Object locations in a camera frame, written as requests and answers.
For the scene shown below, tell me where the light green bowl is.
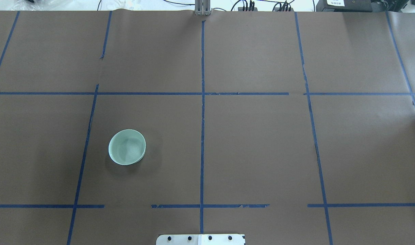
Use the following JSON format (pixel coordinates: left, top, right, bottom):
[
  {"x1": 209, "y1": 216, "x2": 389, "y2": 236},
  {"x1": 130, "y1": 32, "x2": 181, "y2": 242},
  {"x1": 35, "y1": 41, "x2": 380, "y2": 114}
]
[{"x1": 108, "y1": 129, "x2": 146, "y2": 166}]

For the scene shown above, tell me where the black power strip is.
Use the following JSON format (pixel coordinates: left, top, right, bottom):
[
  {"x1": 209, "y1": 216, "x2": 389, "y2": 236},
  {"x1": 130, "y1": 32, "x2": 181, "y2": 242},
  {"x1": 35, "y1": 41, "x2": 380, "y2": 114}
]
[{"x1": 238, "y1": 6, "x2": 258, "y2": 12}]

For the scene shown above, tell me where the black device with label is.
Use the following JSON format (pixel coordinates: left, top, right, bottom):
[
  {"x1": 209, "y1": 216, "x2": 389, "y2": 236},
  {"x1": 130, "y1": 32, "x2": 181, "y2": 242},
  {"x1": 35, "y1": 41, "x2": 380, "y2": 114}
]
[{"x1": 315, "y1": 0, "x2": 372, "y2": 13}]

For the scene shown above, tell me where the aluminium frame post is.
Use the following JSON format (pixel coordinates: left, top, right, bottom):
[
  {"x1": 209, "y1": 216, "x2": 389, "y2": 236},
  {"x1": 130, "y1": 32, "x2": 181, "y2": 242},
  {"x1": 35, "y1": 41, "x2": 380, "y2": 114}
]
[{"x1": 195, "y1": 0, "x2": 212, "y2": 16}]

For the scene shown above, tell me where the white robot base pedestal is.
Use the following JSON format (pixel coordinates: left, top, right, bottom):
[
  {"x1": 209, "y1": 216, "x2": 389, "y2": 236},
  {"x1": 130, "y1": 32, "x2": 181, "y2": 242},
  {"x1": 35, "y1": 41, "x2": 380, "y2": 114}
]
[{"x1": 156, "y1": 234, "x2": 246, "y2": 245}]

